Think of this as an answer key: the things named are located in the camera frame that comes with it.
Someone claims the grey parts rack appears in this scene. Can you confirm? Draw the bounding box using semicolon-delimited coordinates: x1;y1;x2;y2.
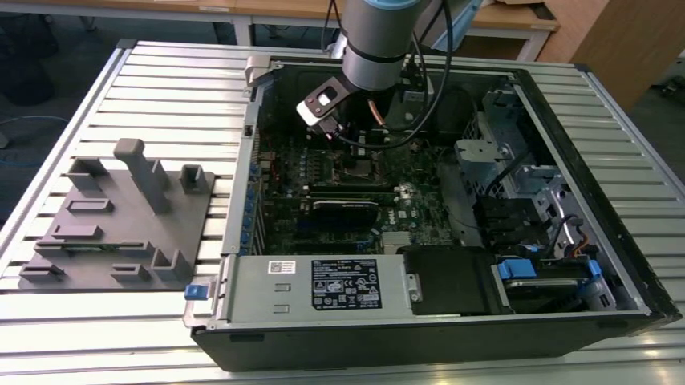
18;138;219;290

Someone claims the black RAM slot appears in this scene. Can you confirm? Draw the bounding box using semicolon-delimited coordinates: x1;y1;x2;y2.
309;184;395;193

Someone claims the black chair base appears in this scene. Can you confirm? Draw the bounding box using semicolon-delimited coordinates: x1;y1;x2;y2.
661;75;685;99

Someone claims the silver power supply unit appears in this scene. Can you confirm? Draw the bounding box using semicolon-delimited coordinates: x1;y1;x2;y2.
214;254;417;324

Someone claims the black PC case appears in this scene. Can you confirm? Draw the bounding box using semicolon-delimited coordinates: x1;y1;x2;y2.
180;54;684;372

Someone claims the grey case latch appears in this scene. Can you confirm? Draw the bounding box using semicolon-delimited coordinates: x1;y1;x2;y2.
243;55;273;87

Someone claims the black office chair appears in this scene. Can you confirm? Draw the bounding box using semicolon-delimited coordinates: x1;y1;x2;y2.
0;19;60;107

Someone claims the green motherboard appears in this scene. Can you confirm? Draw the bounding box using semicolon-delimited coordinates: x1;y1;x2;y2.
251;134;484;256

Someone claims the black fan shroud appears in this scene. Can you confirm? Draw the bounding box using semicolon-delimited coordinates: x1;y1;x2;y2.
398;246;510;318

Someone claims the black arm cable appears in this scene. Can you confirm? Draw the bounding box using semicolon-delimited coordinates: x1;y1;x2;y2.
339;0;456;150

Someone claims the wooden cabinet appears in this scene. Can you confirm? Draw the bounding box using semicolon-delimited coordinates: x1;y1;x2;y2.
534;0;685;111

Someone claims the thin black case cable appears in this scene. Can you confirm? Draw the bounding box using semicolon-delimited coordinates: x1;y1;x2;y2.
484;146;532;197

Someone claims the black plastic disk bay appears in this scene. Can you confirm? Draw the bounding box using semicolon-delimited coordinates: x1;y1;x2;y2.
476;196;553;248

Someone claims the wooden desk white frame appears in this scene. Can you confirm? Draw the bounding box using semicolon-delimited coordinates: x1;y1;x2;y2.
235;0;562;62
0;0;253;46

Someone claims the CPU socket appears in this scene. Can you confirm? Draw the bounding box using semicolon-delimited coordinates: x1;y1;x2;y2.
331;150;391;188

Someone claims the hard disk in blue carrier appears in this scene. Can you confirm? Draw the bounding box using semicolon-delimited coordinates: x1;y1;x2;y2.
493;258;601;316

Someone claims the black wire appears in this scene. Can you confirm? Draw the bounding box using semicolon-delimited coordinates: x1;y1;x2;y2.
550;214;585;252

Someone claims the blue floor cable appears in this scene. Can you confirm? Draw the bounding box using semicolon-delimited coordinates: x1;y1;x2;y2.
0;114;70;129

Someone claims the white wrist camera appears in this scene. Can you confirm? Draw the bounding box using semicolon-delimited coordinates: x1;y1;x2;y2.
297;78;354;140

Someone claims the silver metal drive cage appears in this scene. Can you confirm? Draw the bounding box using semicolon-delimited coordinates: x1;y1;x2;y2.
453;90;577;225

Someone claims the black graphics card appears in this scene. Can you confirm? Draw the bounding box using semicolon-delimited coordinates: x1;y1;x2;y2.
311;198;382;233

